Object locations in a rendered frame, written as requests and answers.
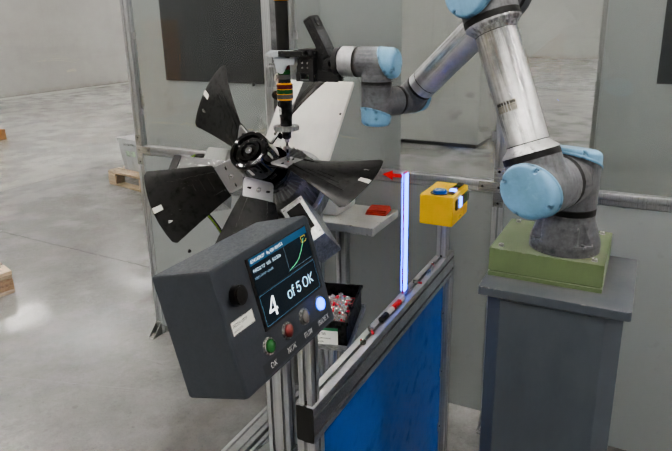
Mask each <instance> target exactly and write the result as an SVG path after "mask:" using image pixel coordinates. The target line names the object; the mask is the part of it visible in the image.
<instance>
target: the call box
mask: <svg viewBox="0 0 672 451"><path fill-rule="evenodd" d="M456 184H457V183H448V182H436V183H435V184H433V185H432V186H431V187H429V188H428V189H427V190H425V191H424V192H423V193H421V194H420V220H419V221H420V223H424V224H432V225H439V226H446V227H452V226H453V225H454V224H455V223H456V222H457V221H458V220H459V219H460V218H461V217H462V216H463V215H464V214H465V213H466V212H467V201H466V202H465V203H464V204H463V205H462V206H461V207H460V208H459V209H458V210H457V211H455V201H456V200H457V199H459V197H460V196H461V195H462V194H464V193H465V192H466V191H467V190H468V185H466V184H464V185H463V186H461V187H460V188H459V189H458V190H457V191H456V192H455V194H454V195H448V194H447V193H448V192H449V190H450V189H451V188H452V187H453V186H455V185H456ZM435 188H445V189H446V190H447V193H446V194H435V193H433V189H435Z"/></svg>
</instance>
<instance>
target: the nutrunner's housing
mask: <svg viewBox="0 0 672 451"><path fill-rule="evenodd" d="M279 116H280V126H283V127H288V126H292V100H290V101H279ZM282 138H283V139H290V138H292V137H291V132H282Z"/></svg>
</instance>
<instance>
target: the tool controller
mask: <svg viewBox="0 0 672 451"><path fill-rule="evenodd" d="M152 280H153V283H154V286H155V290H156V293H157V296H158V299H159V302H160V305H161V308H162V312H163V315H164V318H165V321H166V324H167V327H168V330H169V334H170V337H171V340H172V343H173V346H174V349H175V352H176V356H177V359H178V362H179V365H180V368H181V371H182V374H183V378H184V381H185V384H186V387H187V390H188V393H189V396H190V397H192V398H213V399H240V400H246V399H248V398H250V397H251V396H252V395H253V394H254V393H255V392H256V391H257V390H258V389H259V388H260V387H261V386H263V385H264V384H265V383H266V382H267V381H268V380H269V379H270V378H271V377H272V376H273V375H274V374H275V373H277V372H278V371H279V370H280V369H281V368H282V367H283V366H284V365H285V364H286V363H287V362H288V361H289V360H291V359H292V358H293V357H294V356H295V355H296V354H297V353H298V352H299V351H300V350H301V349H302V348H303V347H305V346H306V345H307V344H308V343H309V342H310V341H311V340H312V339H313V338H314V337H315V336H316V335H317V334H318V333H320V332H321V331H322V330H323V329H324V328H325V327H326V326H327V325H328V324H329V323H330V322H331V321H332V320H333V319H334V315H333V312H332V308H331V304H330V301H329V297H328V293H327V290H326V286H325V282H324V278H323V275H322V271H321V267H320V264H319V260H318V256H317V252H316V249H315V245H314V241H313V238H312V234H311V230H310V226H309V223H308V219H307V217H306V216H303V215H302V216H296V217H289V218H282V219H275V220H269V221H262V222H256V223H254V224H252V225H250V226H248V227H247V228H245V229H243V230H241V231H239V232H237V233H235V234H233V235H231V236H229V237H227V238H225V239H223V240H221V241H219V242H218V243H216V244H214V245H212V246H210V247H208V248H206V249H204V250H202V251H200V252H198V253H196V254H194V255H192V256H190V257H189V258H187V259H185V260H183V261H181V262H179V263H177V264H175V265H173V266H171V267H169V268H167V269H165V270H163V271H162V272H160V273H158V274H156V275H154V276H153V277H152ZM276 284H278V287H279V291H280V294H281V298H282V301H283V305H284V308H285V312H286V314H285V315H284V316H283V317H282V318H280V319H279V320H278V321H277V322H275V323H274V324H273V325H272V326H270V327H269V328H267V324H266V321H265V317H264V314H263V310H262V307H261V303H260V300H259V296H260V295H261V294H263V293H264V292H266V291H267V290H268V289H270V288H271V287H273V286H274V285H276ZM318 295H319V296H322V297H323V299H324V301H325V307H324V309H323V311H321V312H318V311H317V310H316V309H315V304H314V302H315V298H316V296H318ZM302 308H306V309H308V311H309V313H310V320H309V323H308V324H307V325H302V324H301V323H300V321H299V312H300V310H301V309H302ZM285 322H290V323H291V324H292V325H293V328H294V334H293V336H292V338H291V339H288V340H286V339H284V337H283V335H282V326H283V324H284V323H285ZM266 337H273V338H274V340H275V342H276V349H275V352H274V354H272V355H270V356H267V355H266V354H265V353H264V350H263V342H264V340H265V338H266Z"/></svg>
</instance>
